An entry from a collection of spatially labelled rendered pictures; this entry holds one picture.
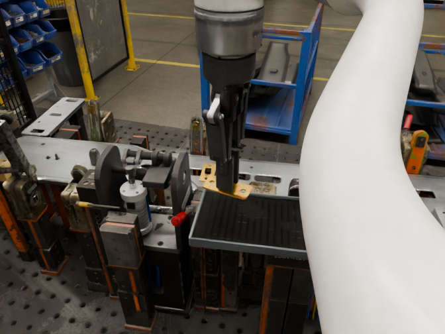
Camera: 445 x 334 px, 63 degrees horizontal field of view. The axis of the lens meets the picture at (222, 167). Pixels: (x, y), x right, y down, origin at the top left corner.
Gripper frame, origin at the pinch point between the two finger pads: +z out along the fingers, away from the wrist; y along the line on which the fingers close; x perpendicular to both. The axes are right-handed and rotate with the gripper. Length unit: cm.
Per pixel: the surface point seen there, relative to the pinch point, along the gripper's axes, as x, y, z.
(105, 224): 25.6, -5.7, 18.7
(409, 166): -35, 55, 26
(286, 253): -12.8, -4.9, 10.2
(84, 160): 55, 19, 26
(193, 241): 2.3, -9.0, 10.0
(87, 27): 245, 230, 60
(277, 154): 14, 90, 56
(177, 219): 7.7, -5.2, 10.4
